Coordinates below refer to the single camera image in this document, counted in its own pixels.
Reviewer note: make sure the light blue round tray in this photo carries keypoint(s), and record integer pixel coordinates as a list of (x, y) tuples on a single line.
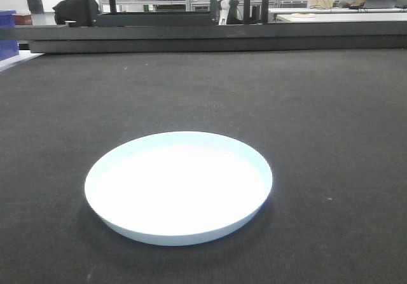
[(178, 188)]

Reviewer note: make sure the black bag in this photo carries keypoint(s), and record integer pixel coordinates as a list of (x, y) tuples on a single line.
[(72, 10)]

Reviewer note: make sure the black table frame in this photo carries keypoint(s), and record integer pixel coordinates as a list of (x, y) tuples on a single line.
[(63, 39)]

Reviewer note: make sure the white background table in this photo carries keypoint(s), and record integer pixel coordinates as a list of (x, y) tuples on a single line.
[(342, 15)]

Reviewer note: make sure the red box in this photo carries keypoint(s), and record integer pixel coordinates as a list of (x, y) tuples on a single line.
[(22, 19)]

